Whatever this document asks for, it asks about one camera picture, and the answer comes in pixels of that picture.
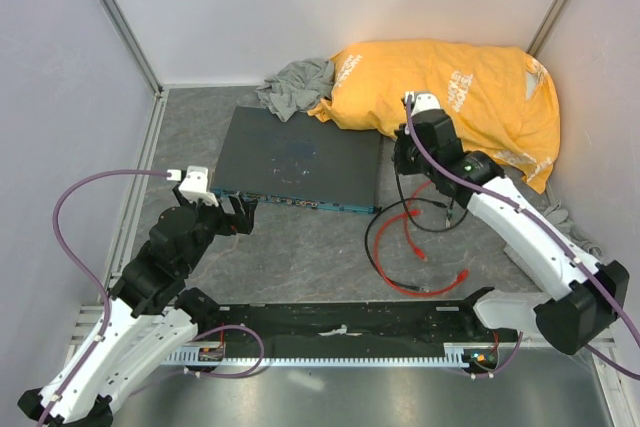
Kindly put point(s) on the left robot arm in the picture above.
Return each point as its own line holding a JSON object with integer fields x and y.
{"x": 148, "y": 314}

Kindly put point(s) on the dark grey network switch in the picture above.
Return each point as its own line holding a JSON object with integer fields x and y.
{"x": 301, "y": 162}

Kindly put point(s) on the yellow printed fabric bag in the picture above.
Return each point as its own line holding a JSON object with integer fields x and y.
{"x": 502, "y": 101}

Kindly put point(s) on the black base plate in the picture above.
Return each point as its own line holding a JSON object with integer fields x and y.
{"x": 354, "y": 330}

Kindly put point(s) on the slotted cable duct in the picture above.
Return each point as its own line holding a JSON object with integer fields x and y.
{"x": 193, "y": 357}

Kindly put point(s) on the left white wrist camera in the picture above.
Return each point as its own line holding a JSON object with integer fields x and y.
{"x": 192, "y": 186}

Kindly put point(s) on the grey cloth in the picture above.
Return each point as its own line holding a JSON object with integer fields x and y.
{"x": 297, "y": 87}
{"x": 559, "y": 217}

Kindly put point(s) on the grey cloth at right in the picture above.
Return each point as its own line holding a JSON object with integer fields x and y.
{"x": 559, "y": 217}

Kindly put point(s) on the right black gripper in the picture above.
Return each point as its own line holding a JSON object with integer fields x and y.
{"x": 400, "y": 162}

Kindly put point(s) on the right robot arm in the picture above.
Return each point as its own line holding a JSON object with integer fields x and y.
{"x": 578, "y": 295}

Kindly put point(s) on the grey cloth at back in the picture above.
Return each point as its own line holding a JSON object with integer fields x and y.
{"x": 297, "y": 87}

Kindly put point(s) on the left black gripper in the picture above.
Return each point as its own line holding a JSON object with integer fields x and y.
{"x": 241, "y": 221}

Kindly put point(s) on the aluminium frame rail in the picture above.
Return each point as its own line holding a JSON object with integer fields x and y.
{"x": 91, "y": 130}

